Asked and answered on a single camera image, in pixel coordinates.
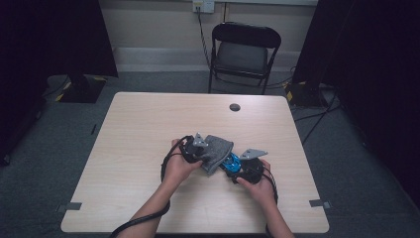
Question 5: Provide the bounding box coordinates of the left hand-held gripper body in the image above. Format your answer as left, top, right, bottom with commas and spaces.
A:
179, 132, 210, 164

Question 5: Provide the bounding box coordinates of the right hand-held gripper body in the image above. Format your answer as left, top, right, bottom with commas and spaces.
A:
232, 148, 268, 185

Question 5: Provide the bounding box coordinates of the blue toy car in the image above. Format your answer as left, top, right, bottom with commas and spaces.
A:
219, 152, 243, 176

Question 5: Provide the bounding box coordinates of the grey towel cloth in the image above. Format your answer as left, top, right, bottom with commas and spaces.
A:
198, 134, 235, 177

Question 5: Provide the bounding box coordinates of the person's left hand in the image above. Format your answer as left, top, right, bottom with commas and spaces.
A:
160, 138, 203, 190

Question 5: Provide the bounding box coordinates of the person's right hand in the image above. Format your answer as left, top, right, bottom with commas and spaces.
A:
235, 160, 277, 209

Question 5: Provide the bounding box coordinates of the grey tape strip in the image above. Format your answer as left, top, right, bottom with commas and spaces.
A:
309, 198, 332, 210
55, 201, 83, 213

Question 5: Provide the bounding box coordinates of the black stand base yellow tape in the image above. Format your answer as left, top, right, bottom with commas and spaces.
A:
53, 73, 108, 104
285, 80, 331, 107

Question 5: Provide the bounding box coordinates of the black folding chair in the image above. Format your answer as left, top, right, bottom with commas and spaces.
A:
207, 21, 282, 95

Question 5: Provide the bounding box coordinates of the black curtain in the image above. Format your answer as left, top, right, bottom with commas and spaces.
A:
0, 0, 119, 167
291, 0, 420, 212

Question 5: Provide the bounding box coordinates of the right hand-held gripper cable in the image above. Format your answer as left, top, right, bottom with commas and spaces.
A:
261, 165, 279, 238

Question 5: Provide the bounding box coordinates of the black floor cable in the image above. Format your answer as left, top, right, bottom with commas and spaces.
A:
300, 93, 340, 147
293, 104, 342, 123

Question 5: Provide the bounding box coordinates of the black socket cable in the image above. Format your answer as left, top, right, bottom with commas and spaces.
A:
196, 7, 213, 68

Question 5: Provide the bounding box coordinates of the white wall socket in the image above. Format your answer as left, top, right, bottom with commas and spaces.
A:
192, 0, 216, 14

